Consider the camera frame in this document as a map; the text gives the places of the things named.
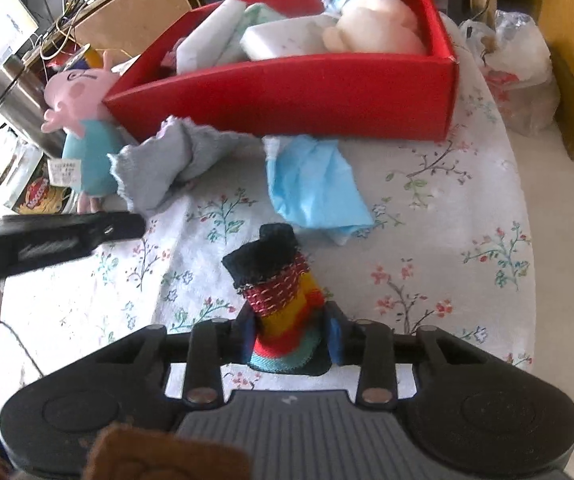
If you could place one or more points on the colourful striped knitted sock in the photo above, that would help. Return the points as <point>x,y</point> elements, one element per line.
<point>277,283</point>

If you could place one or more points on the blue drink can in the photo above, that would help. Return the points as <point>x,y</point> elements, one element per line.
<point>84,58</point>

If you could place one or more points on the floral white tablecloth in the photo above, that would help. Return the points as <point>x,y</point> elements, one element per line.
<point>450,247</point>

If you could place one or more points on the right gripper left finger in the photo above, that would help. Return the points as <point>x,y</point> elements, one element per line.
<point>213,344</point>

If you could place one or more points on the stainless steel thermos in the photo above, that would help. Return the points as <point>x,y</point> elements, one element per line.
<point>23,106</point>

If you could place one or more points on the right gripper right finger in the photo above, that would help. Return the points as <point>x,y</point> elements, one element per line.
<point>368,345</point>

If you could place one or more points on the red cardboard box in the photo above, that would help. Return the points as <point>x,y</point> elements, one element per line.
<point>357,94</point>

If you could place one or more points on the pink pig plush toy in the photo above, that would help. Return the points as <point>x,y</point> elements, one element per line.
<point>75,104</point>

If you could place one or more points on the beige round plush toy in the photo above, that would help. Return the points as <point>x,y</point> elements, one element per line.
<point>375,26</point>

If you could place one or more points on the grey rag cloth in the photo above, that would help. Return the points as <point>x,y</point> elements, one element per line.
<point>177,154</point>

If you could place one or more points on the white plastic bag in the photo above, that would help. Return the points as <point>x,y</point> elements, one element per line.
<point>516,64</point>

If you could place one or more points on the purple fleece cloth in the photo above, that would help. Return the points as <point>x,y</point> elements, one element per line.
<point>168,62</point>

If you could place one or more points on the wooden TV cabinet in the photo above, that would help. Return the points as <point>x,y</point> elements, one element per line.
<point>124,27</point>

